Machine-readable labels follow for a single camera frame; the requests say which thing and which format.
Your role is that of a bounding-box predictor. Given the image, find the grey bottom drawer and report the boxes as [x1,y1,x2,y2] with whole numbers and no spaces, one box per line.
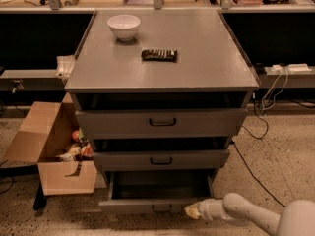
[99,169,215,214]

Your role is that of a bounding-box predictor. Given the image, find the grey drawer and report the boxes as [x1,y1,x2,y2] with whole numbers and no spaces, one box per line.
[94,149,229,171]
[99,169,215,214]
[76,109,247,140]

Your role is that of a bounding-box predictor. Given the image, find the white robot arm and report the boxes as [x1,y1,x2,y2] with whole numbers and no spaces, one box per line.
[185,193,315,236]

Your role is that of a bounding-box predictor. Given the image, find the grey middle drawer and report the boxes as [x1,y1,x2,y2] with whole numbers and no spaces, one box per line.
[94,149,229,171]

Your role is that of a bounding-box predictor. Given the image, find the grey top drawer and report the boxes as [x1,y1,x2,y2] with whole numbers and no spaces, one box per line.
[76,109,247,140]

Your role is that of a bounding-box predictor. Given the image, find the grey drawer cabinet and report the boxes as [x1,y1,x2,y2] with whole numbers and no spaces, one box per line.
[64,7,261,189]

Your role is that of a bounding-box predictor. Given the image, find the toys in cardboard box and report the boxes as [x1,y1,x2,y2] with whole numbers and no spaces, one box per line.
[56,129,93,162]

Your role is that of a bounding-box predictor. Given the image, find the dark snack bar wrapper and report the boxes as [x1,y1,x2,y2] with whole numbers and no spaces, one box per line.
[141,49,177,62]

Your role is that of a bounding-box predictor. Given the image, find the open cardboard box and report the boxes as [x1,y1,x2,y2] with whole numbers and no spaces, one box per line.
[4,94,97,196]

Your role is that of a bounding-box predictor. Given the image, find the white power strip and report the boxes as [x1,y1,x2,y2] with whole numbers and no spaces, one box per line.
[287,63,311,72]

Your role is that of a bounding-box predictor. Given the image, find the white ceramic bowl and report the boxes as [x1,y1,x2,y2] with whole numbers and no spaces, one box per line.
[107,15,141,41]

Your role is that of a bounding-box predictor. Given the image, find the black floor cable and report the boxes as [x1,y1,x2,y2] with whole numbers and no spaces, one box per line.
[231,98,287,208]

